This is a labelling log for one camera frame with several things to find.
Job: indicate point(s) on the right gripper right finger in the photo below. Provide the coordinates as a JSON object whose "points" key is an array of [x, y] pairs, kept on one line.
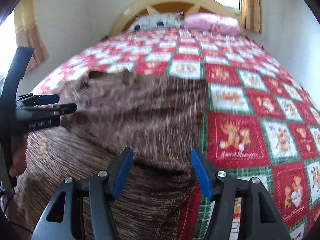
{"points": [[260, 218]]}

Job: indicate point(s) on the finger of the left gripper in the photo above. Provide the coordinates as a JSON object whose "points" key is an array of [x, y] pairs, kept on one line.
{"points": [[58, 110], [46, 99]]}

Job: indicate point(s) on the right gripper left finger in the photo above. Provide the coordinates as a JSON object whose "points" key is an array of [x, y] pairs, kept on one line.
{"points": [[63, 217]]}

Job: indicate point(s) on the brown knitted sweater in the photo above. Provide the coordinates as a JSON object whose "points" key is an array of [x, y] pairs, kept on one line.
{"points": [[159, 117]]}

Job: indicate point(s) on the person's left hand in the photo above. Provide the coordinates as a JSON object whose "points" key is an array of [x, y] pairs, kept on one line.
{"points": [[19, 164]]}

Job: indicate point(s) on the yellow curtain left window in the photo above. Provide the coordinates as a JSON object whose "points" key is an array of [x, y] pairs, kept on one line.
{"points": [[27, 33]]}

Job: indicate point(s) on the red patchwork bear bedspread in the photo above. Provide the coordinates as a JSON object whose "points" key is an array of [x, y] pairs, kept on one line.
{"points": [[261, 122]]}

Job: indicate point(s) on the grey patterned pillow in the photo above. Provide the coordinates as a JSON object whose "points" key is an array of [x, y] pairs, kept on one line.
{"points": [[158, 21]]}

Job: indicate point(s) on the pink pillow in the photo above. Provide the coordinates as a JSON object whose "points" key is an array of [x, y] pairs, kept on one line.
{"points": [[211, 22]]}

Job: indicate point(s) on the cream arched wooden headboard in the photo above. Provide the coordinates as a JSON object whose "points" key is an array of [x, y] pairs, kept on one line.
{"points": [[180, 7]]}

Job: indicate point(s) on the yellow curtain right of window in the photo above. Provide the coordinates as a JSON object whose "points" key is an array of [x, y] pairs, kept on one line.
{"points": [[251, 15]]}

